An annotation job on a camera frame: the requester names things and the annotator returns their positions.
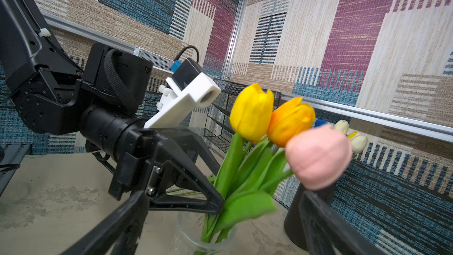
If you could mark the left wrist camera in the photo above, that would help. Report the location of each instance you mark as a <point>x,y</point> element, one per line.
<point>188,88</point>

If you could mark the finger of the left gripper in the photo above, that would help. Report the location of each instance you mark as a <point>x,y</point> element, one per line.
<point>194,146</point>
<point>177,169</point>

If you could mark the aluminium mounting rail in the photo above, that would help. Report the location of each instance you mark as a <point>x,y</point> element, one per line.
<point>11,159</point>

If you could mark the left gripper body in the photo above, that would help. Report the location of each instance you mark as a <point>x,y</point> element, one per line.
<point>134,160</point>

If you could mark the orange tulip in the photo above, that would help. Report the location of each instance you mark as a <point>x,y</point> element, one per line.
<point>291,120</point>

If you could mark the black cylindrical vase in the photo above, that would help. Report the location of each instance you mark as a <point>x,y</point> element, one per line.
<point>294,221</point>

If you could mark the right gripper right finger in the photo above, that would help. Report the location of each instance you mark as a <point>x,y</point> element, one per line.
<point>326,231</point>

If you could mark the light pink tulip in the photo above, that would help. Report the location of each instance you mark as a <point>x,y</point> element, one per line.
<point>317,158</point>

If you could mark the cream white tulip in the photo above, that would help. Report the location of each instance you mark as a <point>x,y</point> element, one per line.
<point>358,143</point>

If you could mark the black wire mesh shelf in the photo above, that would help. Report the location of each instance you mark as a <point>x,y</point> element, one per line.
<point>218,131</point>

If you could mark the yellow tulip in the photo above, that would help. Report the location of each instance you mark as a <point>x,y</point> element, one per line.
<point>352,135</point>
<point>238,150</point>

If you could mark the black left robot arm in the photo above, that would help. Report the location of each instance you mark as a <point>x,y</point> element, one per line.
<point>52,94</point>

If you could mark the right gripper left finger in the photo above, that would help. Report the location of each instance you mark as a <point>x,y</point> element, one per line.
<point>118,233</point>

